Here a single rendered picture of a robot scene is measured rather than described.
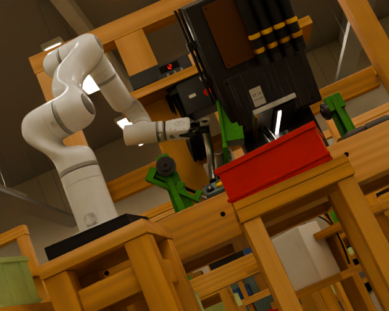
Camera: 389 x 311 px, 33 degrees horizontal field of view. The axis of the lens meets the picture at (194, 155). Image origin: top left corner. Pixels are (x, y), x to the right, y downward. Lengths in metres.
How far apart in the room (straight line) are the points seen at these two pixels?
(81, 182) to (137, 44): 1.22
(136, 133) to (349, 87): 1.01
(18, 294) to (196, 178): 1.02
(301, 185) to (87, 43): 0.90
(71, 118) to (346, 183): 0.81
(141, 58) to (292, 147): 1.28
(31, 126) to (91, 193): 0.28
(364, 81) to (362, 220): 1.30
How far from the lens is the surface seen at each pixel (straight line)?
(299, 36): 2.41
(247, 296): 9.28
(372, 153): 2.20
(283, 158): 1.84
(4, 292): 2.04
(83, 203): 1.89
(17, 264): 2.14
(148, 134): 2.54
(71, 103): 1.94
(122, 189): 2.91
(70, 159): 1.92
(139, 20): 3.04
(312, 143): 1.83
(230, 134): 2.44
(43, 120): 1.97
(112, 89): 2.48
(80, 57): 2.23
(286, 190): 1.80
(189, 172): 2.79
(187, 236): 2.13
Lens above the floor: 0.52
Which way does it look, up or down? 14 degrees up
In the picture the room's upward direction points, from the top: 24 degrees counter-clockwise
